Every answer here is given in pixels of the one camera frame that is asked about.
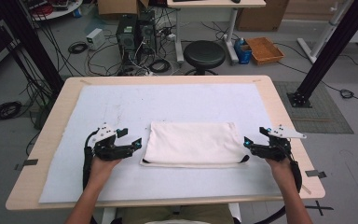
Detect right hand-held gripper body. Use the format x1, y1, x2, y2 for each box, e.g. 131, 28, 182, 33
251, 124, 308, 162

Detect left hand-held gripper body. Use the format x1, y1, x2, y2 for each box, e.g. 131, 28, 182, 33
92, 123, 134, 161

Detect white tank top black trim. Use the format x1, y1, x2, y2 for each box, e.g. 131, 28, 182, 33
140, 120, 251, 169

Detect person's right hand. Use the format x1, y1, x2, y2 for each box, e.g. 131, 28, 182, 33
264, 157, 296, 182

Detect person's left hand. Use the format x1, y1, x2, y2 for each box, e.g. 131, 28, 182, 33
89, 155, 123, 182

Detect grey tape strip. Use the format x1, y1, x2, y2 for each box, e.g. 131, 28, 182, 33
13, 159, 39, 171
304, 169, 327, 179

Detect white table mat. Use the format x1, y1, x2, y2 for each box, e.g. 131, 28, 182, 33
38, 82, 282, 204

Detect grey floor mat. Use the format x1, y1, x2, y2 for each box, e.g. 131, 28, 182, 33
272, 80, 355, 135

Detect black tape cross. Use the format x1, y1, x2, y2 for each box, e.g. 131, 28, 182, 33
304, 200, 336, 217

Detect orange shallow tray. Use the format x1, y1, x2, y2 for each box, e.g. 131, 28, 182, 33
244, 36, 285, 66

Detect blue plastic container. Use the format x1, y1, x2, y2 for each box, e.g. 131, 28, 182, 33
233, 37, 253, 65

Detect person's olive trousers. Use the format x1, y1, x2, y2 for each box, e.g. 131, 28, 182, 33
122, 203, 235, 224

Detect black computer tower green label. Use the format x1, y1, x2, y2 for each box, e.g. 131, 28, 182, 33
115, 14, 139, 69

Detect black round stool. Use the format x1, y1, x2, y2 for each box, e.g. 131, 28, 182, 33
183, 39, 227, 77

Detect small white box device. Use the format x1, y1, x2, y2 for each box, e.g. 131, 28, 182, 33
85, 27, 107, 51

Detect black computer tower round fan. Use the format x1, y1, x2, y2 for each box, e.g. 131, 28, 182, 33
137, 10, 158, 54

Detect white metal stand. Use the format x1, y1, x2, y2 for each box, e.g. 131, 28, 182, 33
296, 0, 358, 65

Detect large brown cardboard box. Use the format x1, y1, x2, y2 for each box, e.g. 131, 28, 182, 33
235, 0, 291, 33

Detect round white table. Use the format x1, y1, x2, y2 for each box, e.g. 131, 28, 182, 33
27, 0, 85, 21

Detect white-legged wooden desk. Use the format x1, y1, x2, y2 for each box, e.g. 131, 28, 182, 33
166, 0, 267, 64

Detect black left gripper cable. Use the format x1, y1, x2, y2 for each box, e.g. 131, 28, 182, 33
82, 130, 99, 191

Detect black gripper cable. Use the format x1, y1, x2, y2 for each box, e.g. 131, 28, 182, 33
254, 154, 303, 224
82, 130, 99, 191

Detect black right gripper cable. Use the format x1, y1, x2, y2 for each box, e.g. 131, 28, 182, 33
254, 154, 303, 224

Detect coiled black cable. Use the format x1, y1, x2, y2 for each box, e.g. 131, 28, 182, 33
67, 41, 89, 55
148, 58, 172, 75
0, 100, 23, 122

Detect long black floor cable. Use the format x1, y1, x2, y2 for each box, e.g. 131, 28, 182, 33
273, 41, 358, 108

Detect black metal frame stand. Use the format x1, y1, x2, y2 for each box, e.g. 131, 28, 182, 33
0, 0, 65, 96
286, 0, 358, 109

